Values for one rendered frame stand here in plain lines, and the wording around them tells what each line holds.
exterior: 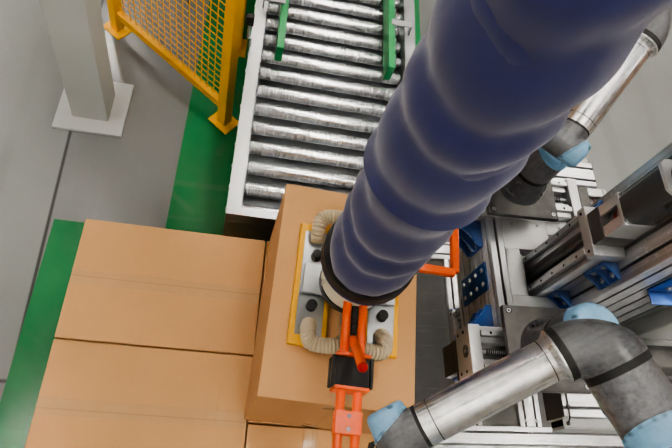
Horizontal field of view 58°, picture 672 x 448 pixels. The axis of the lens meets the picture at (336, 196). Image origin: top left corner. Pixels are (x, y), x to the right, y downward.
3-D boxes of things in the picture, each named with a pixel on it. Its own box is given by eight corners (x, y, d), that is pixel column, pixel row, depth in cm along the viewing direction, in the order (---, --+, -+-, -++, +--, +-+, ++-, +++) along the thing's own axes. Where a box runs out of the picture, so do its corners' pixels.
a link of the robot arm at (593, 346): (616, 285, 100) (357, 420, 102) (656, 346, 96) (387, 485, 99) (601, 294, 111) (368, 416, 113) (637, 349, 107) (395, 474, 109)
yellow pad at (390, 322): (365, 236, 172) (370, 228, 168) (399, 241, 173) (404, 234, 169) (358, 354, 155) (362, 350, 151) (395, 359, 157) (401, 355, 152)
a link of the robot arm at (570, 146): (679, 23, 153) (565, 174, 151) (642, -1, 155) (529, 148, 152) (703, 3, 142) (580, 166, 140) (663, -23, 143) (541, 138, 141)
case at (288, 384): (270, 238, 209) (286, 182, 174) (381, 256, 215) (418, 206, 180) (243, 419, 180) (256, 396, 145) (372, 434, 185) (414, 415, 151)
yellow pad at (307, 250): (300, 225, 169) (303, 217, 165) (335, 230, 171) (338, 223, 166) (285, 344, 153) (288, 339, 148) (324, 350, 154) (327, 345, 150)
